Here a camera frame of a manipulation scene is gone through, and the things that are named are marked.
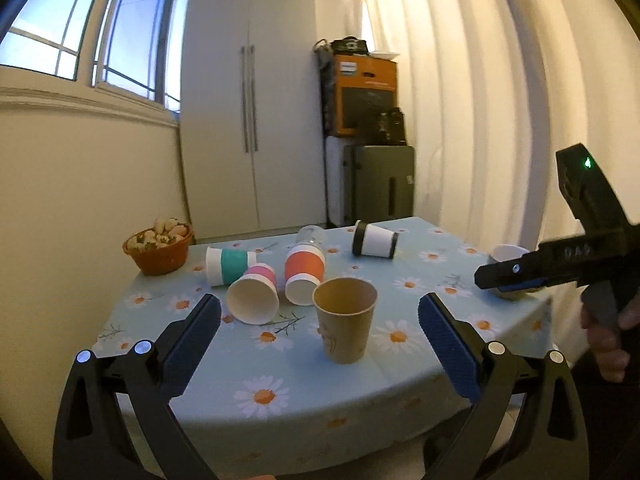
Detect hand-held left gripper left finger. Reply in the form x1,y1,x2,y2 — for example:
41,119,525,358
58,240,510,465
52,293,222,480

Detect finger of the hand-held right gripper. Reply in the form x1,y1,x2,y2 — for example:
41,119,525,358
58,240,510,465
473,247,553,294

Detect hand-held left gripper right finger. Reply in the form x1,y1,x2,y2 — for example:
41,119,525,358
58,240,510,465
418,292,591,480

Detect plain white cup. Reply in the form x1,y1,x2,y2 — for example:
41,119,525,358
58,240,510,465
487,243,545,301

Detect pink banded white cup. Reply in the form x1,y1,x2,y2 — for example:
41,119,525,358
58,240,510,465
225,262,280,325

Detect teal banded white cup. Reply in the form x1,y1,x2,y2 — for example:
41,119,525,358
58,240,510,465
205,246,259,288

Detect brown paper cup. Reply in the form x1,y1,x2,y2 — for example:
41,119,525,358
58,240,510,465
312,277,379,365

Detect black banded white cup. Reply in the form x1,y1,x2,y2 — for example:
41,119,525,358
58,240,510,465
351,219,400,260

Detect orange banded white cup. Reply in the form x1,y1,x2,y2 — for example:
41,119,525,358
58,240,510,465
283,245,327,307

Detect clear plastic cup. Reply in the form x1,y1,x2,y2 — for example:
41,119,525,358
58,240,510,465
295,224,325,249

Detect person's right hand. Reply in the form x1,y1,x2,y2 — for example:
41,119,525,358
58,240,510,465
580,294,640,384

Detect table with daisy tablecloth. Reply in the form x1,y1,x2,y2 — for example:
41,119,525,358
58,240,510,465
92,217,557,463

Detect orange bowl of fruit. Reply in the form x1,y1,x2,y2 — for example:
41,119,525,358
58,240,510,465
122,216,195,277

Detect cream curtain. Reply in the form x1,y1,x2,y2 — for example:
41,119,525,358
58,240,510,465
350,0,640,311

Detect grey suitcase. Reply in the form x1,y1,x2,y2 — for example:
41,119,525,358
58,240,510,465
343,144,416,226

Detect dark bottles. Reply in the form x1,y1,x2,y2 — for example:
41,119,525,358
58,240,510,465
375,107,407,146

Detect orange cardboard box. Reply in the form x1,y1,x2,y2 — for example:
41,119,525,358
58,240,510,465
320,54,399,137

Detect white wardrobe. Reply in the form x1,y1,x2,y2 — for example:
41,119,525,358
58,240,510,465
179,0,331,241

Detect black bag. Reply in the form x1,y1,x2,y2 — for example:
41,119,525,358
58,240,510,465
329,35,371,57

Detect window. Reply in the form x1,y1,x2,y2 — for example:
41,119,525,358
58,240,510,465
0,0,190,112

